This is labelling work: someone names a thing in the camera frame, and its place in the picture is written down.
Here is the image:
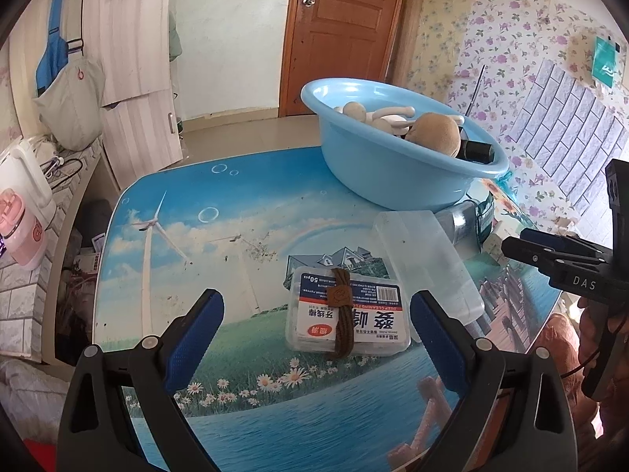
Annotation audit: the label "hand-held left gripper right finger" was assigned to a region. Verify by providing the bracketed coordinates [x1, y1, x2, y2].
[409, 290, 578, 472]

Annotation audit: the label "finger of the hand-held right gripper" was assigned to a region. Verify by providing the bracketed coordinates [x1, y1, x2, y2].
[521, 229, 612, 259]
[501, 236, 607, 281]

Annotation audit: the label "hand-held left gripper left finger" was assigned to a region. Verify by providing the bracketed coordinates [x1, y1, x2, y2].
[58, 288, 226, 472]

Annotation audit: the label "clear floss pick box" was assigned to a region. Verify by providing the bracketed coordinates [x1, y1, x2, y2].
[285, 265, 411, 356]

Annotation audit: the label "brown cord hair tie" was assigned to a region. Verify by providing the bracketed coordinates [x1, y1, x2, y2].
[324, 268, 363, 361]

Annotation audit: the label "black bottle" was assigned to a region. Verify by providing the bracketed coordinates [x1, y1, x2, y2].
[457, 128, 495, 164]

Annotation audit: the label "light blue plastic basin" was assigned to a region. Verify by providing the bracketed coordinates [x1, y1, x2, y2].
[301, 77, 510, 210]

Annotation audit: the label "white wooden massager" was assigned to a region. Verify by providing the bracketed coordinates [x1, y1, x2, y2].
[333, 101, 465, 133]

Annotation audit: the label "dark shiny container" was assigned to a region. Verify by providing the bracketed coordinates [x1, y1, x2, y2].
[436, 197, 496, 258]

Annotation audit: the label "person's red clothing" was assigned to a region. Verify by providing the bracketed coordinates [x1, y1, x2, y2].
[531, 312, 610, 438]

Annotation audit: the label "small cardboard box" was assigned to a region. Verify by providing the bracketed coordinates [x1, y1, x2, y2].
[74, 233, 105, 276]

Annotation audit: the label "brick-patterned side counter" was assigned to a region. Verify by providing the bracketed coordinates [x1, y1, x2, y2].
[0, 138, 121, 367]

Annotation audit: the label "pink cup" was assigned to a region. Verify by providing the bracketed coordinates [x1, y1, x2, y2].
[0, 188, 46, 271]

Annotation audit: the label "white electric kettle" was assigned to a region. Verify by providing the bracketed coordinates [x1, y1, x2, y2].
[0, 136, 56, 229]

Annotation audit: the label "grey fabric bag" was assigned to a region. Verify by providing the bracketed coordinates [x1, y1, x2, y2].
[33, 56, 106, 151]

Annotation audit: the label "brown wooden door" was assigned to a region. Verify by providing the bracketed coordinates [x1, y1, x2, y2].
[281, 0, 411, 119]

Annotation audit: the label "light wood wardrobe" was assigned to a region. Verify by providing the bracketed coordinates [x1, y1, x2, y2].
[10, 0, 188, 178]

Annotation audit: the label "pale green coat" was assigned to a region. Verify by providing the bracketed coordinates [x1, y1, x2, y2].
[167, 22, 184, 62]

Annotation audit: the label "white brick wall panel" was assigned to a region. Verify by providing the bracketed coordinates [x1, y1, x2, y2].
[506, 59, 629, 217]

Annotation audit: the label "teal wall poster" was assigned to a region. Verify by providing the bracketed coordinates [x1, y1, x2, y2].
[591, 37, 624, 88]

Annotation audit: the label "tangled cables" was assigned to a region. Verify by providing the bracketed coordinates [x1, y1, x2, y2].
[42, 155, 83, 180]

